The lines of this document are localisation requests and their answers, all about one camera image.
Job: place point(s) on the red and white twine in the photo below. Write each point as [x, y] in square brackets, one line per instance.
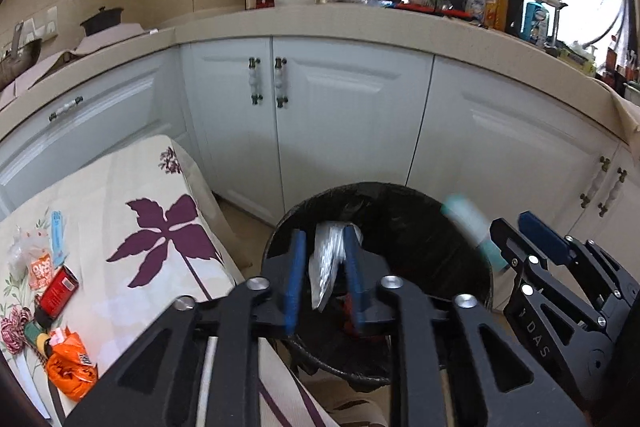
[15, 329]

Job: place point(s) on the large white cabinet door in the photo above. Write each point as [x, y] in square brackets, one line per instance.
[500, 147]

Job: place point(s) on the floral cream tablecloth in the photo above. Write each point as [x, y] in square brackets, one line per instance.
[100, 217]

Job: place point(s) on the orange detergent bottle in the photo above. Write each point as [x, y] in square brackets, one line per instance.
[497, 4]

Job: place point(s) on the small green container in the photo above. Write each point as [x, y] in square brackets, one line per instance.
[37, 336]

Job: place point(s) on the white double wall socket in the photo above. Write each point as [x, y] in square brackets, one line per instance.
[42, 23]

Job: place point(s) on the pink stove cover cloth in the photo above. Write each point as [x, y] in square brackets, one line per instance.
[100, 44]

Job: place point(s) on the red bottle with black cap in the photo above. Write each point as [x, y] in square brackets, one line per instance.
[59, 291]

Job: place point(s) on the blue sachet strip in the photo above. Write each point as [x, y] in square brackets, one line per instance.
[58, 237]

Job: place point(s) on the black round trash bin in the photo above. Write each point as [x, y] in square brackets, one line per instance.
[415, 227]

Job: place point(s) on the white plastic strip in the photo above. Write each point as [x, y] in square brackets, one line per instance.
[32, 384]

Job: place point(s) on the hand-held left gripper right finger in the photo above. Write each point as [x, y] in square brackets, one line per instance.
[355, 282]

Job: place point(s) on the wide white cabinet door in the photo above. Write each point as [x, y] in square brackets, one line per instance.
[110, 132]

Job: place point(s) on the narrow white cabinet door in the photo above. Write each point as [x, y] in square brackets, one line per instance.
[225, 147]

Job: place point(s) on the red flat tray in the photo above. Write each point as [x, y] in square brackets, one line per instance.
[430, 9]

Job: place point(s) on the orange plastic bag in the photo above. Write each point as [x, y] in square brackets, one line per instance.
[70, 367]

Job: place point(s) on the white corner cabinet door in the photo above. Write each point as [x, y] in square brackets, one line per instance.
[627, 227]

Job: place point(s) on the metal faucet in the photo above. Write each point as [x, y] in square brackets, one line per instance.
[556, 2]

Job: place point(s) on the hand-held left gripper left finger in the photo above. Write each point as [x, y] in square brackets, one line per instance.
[295, 282]

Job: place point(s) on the black cooking pot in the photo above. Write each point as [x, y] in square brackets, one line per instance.
[102, 22]

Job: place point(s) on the clear plastic bag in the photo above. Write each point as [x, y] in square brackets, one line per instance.
[20, 249]

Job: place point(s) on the orange and white snack packet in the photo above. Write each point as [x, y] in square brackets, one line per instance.
[41, 271]

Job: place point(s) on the metal wok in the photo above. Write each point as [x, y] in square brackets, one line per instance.
[20, 64]

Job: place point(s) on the blue packet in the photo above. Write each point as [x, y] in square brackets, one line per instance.
[535, 22]

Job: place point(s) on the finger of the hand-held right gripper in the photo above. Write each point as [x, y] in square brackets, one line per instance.
[507, 242]
[545, 239]

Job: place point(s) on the clear plastic wrapper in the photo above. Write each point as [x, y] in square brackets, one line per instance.
[325, 267]

